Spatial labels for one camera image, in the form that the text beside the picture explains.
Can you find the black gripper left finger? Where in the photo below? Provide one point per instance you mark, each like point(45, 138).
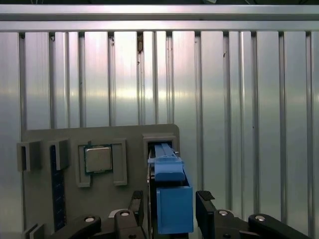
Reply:
point(124, 224)

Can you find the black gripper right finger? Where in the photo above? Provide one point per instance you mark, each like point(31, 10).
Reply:
point(207, 219)

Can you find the hard disk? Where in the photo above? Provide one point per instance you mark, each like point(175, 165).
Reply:
point(174, 209)

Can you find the grey parts rack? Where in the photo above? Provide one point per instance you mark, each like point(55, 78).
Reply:
point(104, 199)

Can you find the silver CPU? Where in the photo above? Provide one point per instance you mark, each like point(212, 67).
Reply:
point(98, 159)

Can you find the dark RAM stick on rack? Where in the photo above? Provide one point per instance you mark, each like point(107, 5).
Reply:
point(58, 199)

